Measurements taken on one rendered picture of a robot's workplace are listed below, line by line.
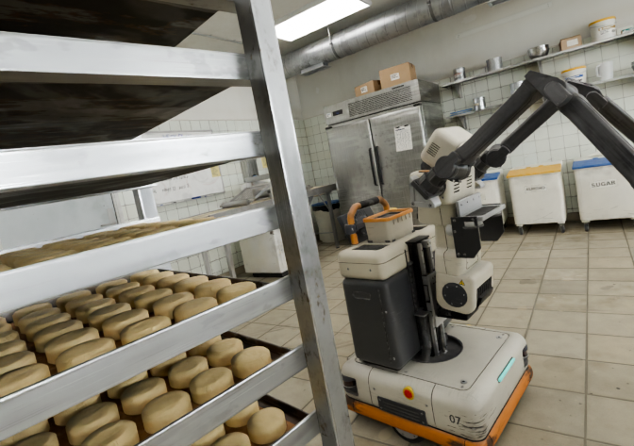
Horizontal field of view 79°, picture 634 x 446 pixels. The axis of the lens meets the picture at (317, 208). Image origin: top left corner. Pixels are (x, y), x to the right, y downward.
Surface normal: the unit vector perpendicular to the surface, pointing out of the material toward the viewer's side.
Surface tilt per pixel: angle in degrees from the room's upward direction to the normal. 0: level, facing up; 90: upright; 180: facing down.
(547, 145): 90
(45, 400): 90
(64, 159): 90
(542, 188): 92
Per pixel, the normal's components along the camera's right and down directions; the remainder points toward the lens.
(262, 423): -0.18, -0.98
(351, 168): -0.57, 0.18
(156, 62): 0.69, -0.06
